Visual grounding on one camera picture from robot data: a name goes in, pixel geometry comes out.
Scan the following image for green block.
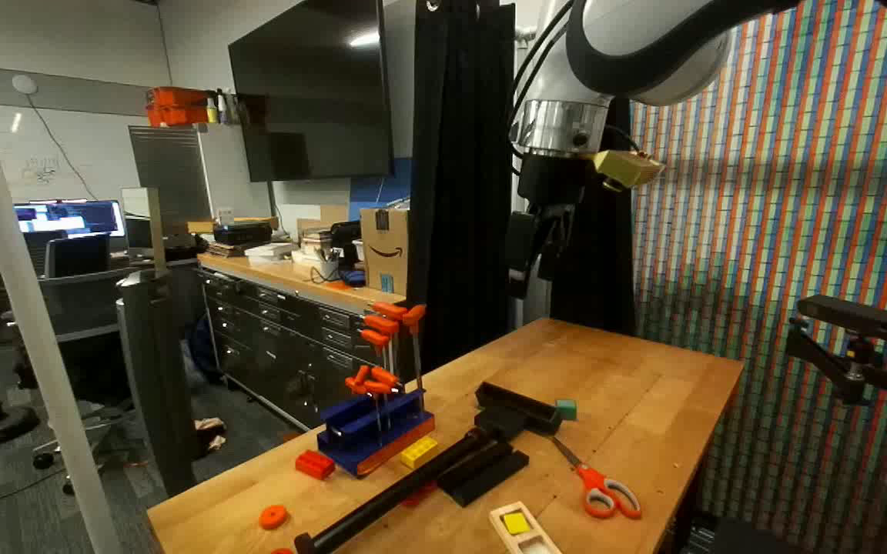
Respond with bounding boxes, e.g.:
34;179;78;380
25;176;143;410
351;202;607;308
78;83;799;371
556;401;578;423

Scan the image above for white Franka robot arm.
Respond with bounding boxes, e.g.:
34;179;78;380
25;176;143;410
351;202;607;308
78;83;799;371
507;0;805;319

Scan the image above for orange brick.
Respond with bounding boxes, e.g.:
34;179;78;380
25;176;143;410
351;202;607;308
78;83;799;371
296;449;333;481

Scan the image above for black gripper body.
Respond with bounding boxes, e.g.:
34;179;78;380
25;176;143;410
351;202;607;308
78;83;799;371
506;153;599;298

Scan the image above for long black bar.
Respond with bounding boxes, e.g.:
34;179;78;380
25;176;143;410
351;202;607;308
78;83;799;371
292;430;491;554

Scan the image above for black grooved tray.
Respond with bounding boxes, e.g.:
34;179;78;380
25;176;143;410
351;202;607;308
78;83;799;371
439;440;529;507

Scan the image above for grey standing panel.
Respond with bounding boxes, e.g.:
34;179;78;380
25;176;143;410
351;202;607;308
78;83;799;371
116;188;197;496

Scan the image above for short orange clamp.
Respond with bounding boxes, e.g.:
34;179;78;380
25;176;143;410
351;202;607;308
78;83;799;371
346;368;403;426

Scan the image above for cardboard Amazon box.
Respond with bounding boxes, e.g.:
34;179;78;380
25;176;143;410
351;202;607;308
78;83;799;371
362;209;410;295

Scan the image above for wooden shape puzzle board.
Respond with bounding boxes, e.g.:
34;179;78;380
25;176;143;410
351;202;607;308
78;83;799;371
491;502;561;554

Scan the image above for computer monitor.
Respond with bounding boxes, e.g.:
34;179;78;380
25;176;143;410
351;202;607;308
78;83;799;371
13;202;125;236

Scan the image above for white diagonal pole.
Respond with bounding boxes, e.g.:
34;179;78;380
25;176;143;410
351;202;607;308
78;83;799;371
0;166;122;554

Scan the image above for orange storage bin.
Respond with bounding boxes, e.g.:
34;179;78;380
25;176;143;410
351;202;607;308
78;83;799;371
149;86;207;127

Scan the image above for large wall television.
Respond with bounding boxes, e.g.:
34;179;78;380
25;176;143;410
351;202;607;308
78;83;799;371
227;0;392;181

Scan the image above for orange round disc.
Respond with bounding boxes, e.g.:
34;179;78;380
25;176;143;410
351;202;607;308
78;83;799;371
258;504;289;530

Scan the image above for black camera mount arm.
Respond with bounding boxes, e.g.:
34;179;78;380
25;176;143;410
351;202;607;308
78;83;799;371
785;295;887;403

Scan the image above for black curtain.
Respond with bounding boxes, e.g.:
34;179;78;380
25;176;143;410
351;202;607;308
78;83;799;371
410;0;515;371

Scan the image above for orange handled scissors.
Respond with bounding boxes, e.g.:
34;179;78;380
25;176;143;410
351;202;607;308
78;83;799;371
556;440;644;522

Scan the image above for black open box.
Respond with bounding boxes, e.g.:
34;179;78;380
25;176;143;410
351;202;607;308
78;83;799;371
474;383;564;434

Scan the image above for black drawer cabinet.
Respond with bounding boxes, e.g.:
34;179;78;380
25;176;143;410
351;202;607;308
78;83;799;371
201;269;376;428

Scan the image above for yellow brick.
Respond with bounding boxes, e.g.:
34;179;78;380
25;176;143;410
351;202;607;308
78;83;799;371
397;439;439;469

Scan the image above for tall orange clamp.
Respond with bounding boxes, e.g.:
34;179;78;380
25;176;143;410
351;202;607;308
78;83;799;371
356;302;424;376

